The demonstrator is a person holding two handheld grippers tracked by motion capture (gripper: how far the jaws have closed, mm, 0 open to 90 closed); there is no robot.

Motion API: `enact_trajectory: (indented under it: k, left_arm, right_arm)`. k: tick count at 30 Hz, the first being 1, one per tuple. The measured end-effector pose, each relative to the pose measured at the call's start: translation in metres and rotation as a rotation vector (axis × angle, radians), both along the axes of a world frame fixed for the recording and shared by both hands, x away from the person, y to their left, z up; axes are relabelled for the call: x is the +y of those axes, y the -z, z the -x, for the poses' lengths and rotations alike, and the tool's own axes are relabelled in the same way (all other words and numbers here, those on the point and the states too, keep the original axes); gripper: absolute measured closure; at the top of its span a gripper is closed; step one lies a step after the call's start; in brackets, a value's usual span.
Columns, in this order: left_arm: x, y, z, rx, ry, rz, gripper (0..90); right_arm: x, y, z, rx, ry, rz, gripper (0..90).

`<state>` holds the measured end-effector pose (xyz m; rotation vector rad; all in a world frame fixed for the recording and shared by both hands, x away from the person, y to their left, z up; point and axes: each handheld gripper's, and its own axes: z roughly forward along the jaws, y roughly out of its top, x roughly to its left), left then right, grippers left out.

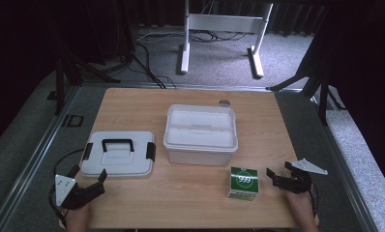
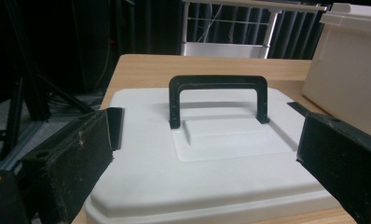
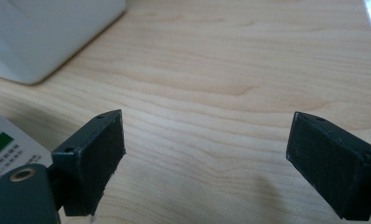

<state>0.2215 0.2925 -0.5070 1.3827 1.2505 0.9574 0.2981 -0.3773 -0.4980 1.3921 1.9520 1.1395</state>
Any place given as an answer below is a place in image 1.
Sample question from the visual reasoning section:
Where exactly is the green and white carton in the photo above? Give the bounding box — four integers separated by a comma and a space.
226, 166, 260, 202

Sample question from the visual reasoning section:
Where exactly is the grey metal rail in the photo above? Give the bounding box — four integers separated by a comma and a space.
80, 81, 304, 94
0, 85, 82, 232
310, 95, 379, 232

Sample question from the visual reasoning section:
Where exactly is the black rectangular floor bracket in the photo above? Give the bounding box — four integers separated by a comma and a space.
62, 114, 84, 128

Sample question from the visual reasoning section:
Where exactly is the white lid with black handle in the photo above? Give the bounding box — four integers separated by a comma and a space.
79, 130, 157, 179

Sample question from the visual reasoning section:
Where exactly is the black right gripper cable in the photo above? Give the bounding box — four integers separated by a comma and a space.
309, 183, 320, 218

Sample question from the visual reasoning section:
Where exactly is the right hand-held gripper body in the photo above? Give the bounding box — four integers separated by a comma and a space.
277, 158, 329, 195

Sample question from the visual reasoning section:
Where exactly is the black floor cable bundle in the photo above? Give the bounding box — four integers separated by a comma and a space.
188, 28, 249, 44

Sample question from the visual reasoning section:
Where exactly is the black metal stand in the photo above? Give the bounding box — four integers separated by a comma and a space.
46, 47, 121, 116
266, 32, 347, 126

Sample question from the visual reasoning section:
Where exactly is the person's left hand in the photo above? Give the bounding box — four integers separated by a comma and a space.
64, 204, 93, 232

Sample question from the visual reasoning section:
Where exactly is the white plastic storage box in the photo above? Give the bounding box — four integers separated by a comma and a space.
163, 103, 239, 167

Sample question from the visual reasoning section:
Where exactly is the person's right hand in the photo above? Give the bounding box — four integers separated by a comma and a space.
284, 188, 314, 220

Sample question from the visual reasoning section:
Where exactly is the white floor cable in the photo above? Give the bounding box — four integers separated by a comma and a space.
135, 30, 186, 43

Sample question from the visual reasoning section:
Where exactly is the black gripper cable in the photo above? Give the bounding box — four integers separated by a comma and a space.
309, 183, 320, 218
48, 148, 85, 228

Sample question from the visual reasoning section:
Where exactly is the white metal desk frame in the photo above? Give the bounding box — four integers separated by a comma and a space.
179, 0, 275, 79

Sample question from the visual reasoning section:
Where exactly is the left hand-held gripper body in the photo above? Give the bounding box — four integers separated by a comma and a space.
54, 174, 97, 211

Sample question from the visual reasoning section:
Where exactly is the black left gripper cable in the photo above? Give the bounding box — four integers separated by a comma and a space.
48, 148, 85, 228

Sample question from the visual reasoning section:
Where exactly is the long black floor cable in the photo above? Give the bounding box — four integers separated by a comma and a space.
132, 42, 177, 90

